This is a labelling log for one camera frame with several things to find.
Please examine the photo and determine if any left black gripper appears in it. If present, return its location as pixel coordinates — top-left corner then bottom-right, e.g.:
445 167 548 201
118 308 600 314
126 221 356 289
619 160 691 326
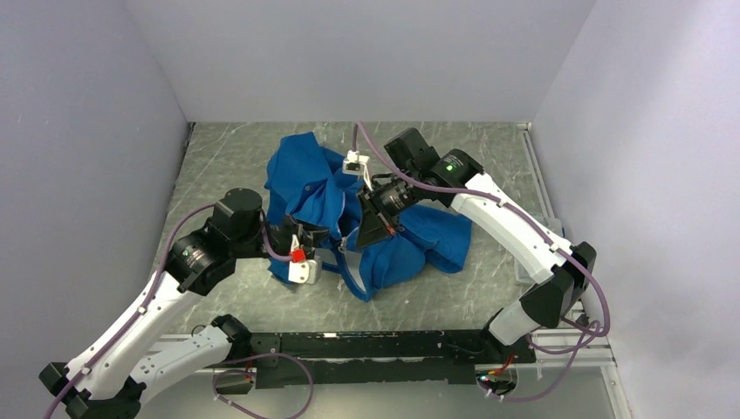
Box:
232 214 331 260

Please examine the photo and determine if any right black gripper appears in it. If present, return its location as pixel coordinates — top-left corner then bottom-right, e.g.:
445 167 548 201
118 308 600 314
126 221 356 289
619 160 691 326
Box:
354 169 423 250

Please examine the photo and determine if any blue zip jacket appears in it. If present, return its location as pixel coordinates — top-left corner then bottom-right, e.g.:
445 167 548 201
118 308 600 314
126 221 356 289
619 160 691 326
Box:
264 131 474 303

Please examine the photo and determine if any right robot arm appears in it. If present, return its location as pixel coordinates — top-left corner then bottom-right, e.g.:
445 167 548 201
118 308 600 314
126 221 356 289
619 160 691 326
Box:
356 128 596 362

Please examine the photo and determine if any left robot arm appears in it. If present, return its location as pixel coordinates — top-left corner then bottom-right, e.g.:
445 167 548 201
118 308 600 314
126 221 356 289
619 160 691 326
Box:
39 189 329 418

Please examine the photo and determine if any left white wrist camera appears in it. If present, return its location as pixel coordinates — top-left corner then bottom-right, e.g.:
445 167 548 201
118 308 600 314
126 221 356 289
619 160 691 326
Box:
288 249 323 285

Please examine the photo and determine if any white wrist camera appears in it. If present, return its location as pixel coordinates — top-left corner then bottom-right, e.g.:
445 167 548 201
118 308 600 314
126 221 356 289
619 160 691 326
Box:
288 249 323 285
342 150 373 189

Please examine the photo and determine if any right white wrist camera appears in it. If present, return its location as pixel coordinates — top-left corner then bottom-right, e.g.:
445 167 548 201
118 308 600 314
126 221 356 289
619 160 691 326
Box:
342 150 373 189

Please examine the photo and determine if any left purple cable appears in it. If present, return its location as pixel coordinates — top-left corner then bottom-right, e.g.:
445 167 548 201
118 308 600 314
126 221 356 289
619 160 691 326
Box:
43 203 316 419

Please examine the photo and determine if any purple cable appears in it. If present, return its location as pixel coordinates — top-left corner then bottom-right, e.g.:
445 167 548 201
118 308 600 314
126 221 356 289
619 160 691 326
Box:
353 121 612 405
43 203 316 419

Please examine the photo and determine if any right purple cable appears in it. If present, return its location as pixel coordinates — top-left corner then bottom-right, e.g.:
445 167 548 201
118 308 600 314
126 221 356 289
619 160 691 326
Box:
353 121 612 405

